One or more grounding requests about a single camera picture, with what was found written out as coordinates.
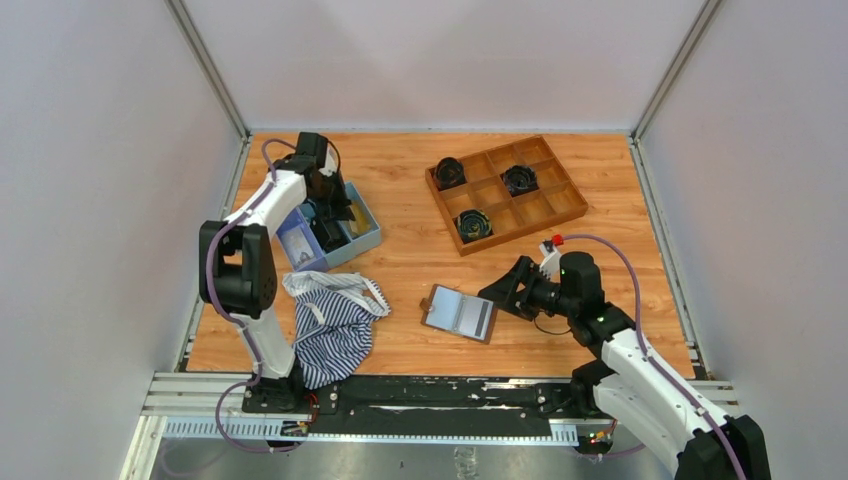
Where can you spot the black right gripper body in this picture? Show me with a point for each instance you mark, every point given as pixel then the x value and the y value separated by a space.
pixel 557 301

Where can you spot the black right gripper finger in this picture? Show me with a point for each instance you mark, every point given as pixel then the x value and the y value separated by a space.
pixel 525 304
pixel 505 290

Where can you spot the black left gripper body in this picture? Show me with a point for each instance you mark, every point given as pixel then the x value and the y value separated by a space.
pixel 316 196

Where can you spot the brown leather card holder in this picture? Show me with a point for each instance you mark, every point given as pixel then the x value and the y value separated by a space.
pixel 460 314

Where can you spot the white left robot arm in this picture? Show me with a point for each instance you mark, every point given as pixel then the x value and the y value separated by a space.
pixel 238 275

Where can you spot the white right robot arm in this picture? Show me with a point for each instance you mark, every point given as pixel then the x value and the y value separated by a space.
pixel 628 379

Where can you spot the black card in organizer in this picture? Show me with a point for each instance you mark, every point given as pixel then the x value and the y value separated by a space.
pixel 329 234

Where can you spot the yellow card in organizer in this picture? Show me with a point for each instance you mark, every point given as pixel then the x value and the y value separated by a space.
pixel 359 225

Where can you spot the white card in organizer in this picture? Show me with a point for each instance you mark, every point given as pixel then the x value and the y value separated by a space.
pixel 297 248

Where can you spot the blue three-compartment organizer box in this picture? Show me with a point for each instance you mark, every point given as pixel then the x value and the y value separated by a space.
pixel 316 244

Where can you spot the black rolled belt front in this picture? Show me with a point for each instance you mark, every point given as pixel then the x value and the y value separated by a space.
pixel 473 225

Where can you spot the black rolled belt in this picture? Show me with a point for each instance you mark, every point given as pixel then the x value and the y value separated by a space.
pixel 519 180
pixel 473 225
pixel 449 173

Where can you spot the wooden nine-compartment tray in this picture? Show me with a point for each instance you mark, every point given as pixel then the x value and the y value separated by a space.
pixel 557 200

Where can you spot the blue white striped cloth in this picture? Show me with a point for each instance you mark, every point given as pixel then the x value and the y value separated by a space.
pixel 334 317

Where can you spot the black rolled belt centre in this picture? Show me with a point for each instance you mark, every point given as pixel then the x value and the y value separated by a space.
pixel 519 180

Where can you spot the black rolled belt back left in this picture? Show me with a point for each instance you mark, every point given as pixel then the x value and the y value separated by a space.
pixel 449 173

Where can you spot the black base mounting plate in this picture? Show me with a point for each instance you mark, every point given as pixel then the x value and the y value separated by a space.
pixel 440 407

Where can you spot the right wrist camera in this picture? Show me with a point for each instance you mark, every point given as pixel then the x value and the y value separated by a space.
pixel 549 265

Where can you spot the aluminium front rail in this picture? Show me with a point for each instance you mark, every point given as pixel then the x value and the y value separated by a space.
pixel 194 406

